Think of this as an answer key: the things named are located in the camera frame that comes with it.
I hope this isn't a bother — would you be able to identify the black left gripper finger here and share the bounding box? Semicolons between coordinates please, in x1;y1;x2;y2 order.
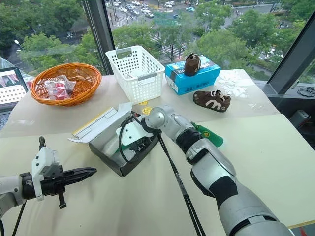
63;167;98;177
63;172;96;184

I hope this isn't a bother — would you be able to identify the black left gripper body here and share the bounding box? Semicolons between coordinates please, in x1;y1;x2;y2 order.
38;136;68;210

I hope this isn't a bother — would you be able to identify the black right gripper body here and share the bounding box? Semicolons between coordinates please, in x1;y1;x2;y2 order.
126;136;156;159

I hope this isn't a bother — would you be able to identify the dark grey shoebox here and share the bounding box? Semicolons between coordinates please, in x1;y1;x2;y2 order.
67;101;163;178

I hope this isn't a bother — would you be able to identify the white paper in shoebox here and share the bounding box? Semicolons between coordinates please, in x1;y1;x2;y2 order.
102;136;125;160

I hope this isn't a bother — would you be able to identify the blue shoebox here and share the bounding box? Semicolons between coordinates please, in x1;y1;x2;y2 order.
165;55;221;96

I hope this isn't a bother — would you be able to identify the open laptop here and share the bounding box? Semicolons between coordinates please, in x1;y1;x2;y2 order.
0;66;30;131

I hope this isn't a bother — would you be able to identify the green sock with yellow logo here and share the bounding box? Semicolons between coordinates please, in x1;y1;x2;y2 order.
192;121;225;148

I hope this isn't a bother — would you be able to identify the white card in basket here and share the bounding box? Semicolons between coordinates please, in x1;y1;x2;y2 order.
123;71;140;80

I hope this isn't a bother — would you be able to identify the white perforated plastic basket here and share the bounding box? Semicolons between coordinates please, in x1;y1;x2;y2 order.
105;45;166;106

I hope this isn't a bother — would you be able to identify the orange wicker basket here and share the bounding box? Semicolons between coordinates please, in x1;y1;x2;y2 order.
30;62;103;107

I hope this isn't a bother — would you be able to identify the brown child's shoe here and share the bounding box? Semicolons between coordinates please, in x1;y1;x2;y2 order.
184;53;203;77
192;89;232;114

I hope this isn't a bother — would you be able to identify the clear bag with red items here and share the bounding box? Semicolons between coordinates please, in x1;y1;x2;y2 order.
44;75;76;101

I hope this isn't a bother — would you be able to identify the crumpled clear plastic wrap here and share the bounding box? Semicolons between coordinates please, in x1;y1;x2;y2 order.
217;70;250;99

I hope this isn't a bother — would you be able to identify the dark window pillar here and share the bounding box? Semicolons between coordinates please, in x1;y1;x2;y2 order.
82;0;116;76

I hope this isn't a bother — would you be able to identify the small clear plastic scrap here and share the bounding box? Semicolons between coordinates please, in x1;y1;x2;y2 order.
248;102;266;111

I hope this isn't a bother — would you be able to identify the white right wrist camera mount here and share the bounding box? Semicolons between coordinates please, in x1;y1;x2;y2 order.
121;121;162;148

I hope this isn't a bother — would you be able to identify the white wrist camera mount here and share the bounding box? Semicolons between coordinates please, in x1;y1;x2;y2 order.
121;121;162;148
31;147;62;202

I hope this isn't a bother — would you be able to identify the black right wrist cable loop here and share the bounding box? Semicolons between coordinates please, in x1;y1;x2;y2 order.
118;113;142;165

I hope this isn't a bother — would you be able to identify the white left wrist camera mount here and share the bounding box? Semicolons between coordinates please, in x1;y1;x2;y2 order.
31;147;62;202

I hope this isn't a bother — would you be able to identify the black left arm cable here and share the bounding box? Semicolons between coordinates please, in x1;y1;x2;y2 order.
0;199;28;236

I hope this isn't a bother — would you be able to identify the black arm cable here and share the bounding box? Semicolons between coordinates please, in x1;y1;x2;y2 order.
0;199;28;236
156;131;207;236

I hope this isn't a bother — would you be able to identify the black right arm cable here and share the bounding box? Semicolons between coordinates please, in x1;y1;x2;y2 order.
156;131;207;236

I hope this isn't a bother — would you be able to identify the grey box with red wires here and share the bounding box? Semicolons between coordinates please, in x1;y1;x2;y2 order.
289;110;312;129

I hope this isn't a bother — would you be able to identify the black cable coil on sill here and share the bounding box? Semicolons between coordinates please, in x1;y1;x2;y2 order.
297;86;315;97

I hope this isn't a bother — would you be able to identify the dark slanted window frame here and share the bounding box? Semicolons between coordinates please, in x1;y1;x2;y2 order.
267;21;315;97

